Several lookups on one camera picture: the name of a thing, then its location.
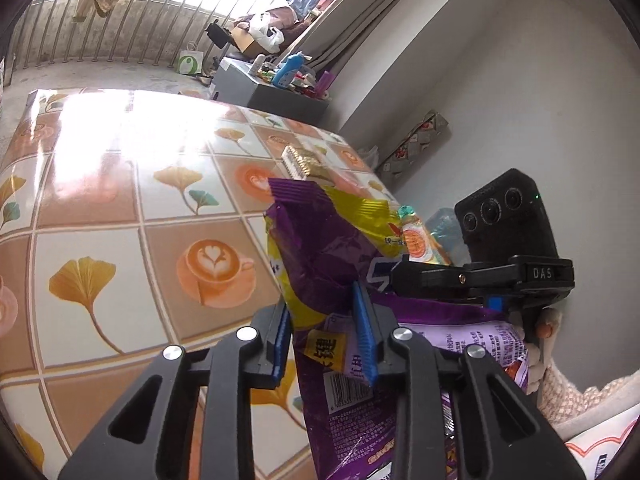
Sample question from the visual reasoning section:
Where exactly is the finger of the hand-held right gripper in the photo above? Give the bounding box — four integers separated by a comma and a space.
390, 259, 516, 307

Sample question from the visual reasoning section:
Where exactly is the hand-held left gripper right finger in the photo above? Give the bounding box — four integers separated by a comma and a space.
351, 280, 586, 480

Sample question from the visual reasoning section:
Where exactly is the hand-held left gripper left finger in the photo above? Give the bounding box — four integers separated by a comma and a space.
57, 302, 293, 480

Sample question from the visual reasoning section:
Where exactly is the purple snack bag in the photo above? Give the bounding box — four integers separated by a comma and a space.
264, 177, 531, 480

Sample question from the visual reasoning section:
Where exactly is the person's right forearm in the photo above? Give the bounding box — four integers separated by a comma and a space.
537, 360, 640, 441

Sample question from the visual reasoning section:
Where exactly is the person's right hand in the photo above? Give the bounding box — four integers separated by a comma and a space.
520, 307, 563, 401

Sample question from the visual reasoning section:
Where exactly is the small orange green packet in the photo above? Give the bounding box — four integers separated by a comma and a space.
382, 204, 453, 267

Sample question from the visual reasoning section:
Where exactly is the large water jug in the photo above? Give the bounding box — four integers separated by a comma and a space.
427, 207, 468, 266

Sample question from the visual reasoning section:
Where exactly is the rolled patterned mat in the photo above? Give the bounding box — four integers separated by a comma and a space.
377, 109, 451, 176

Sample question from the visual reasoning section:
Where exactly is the white plastic bag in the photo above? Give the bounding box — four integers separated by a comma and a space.
357, 145, 381, 171

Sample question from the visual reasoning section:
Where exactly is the gold foil snack box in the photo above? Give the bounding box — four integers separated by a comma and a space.
281, 145, 341, 186

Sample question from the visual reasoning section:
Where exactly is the tile-patterned tablecloth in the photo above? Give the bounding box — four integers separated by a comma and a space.
0, 87, 401, 480

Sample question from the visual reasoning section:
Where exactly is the person's white printed clothing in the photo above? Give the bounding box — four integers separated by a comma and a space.
565, 400, 640, 480

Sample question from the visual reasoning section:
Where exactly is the grey cabinet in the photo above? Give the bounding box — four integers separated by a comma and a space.
207, 55, 331, 123

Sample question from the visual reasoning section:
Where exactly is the grey curtain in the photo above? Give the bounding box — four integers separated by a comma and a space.
285, 0, 451, 106

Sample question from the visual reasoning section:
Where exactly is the blue detergent bottle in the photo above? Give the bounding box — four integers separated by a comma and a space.
272, 51, 306, 87

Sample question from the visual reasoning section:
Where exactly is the white and green paper bag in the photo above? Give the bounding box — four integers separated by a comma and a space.
177, 40, 205, 76

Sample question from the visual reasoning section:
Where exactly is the cardboard box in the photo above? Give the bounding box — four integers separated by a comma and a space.
230, 25, 266, 56

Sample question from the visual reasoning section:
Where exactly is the crumpled white shopping bag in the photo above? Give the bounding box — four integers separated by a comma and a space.
248, 12, 286, 53

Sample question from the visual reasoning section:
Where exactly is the black device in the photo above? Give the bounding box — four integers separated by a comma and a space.
205, 21, 233, 51

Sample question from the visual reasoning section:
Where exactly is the pink cloth bundle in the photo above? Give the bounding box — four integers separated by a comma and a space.
235, 5, 301, 31

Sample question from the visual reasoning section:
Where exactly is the metal window railing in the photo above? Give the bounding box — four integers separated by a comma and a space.
0, 0, 301, 91

